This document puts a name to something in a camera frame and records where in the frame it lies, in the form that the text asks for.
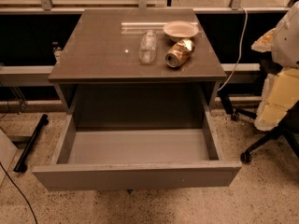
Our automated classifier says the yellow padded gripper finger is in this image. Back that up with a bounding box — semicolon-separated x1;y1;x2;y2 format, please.
254;68;299;131
251;28;276;52

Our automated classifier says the orange soda can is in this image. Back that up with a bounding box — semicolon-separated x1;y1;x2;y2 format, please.
165;38;194;68

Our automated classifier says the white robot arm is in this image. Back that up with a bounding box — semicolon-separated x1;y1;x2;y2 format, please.
251;2;299;131

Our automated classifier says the open grey top drawer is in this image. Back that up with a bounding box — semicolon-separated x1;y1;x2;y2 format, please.
33;105;242;190

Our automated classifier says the grey drawer cabinet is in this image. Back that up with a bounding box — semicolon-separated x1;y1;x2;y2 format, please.
48;7;228;129

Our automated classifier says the black office chair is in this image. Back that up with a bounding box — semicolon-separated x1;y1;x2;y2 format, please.
218;58;299;164

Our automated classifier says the white bowl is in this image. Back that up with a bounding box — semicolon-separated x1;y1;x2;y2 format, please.
163;21;199;42

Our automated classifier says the clear plastic bottle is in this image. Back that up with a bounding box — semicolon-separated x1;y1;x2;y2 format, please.
139;30;157;63

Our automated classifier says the black bar on floor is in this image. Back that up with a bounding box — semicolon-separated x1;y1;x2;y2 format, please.
13;114;49;173

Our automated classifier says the white hanging cable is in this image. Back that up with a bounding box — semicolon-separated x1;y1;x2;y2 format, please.
217;7;249;92

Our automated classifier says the black floor cable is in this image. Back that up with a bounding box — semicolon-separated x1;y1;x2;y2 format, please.
0;161;39;224

